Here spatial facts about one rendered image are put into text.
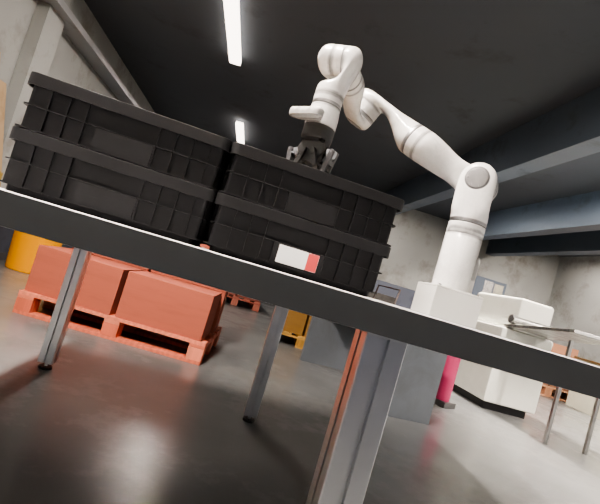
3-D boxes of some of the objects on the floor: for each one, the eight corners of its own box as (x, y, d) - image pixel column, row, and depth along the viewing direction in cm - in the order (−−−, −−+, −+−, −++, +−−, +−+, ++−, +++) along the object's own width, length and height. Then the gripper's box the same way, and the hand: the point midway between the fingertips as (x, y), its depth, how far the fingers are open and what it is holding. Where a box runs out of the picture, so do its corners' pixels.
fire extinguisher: (451, 405, 384) (468, 344, 387) (457, 413, 361) (475, 347, 363) (424, 396, 388) (441, 336, 390) (428, 403, 364) (446, 338, 367)
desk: (357, 372, 408) (377, 305, 412) (433, 426, 293) (459, 332, 296) (296, 358, 390) (316, 287, 394) (350, 409, 275) (379, 309, 279)
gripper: (354, 133, 103) (334, 200, 102) (305, 131, 112) (286, 192, 111) (338, 119, 97) (316, 189, 96) (287, 118, 106) (267, 182, 106)
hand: (302, 185), depth 104 cm, fingers open, 5 cm apart
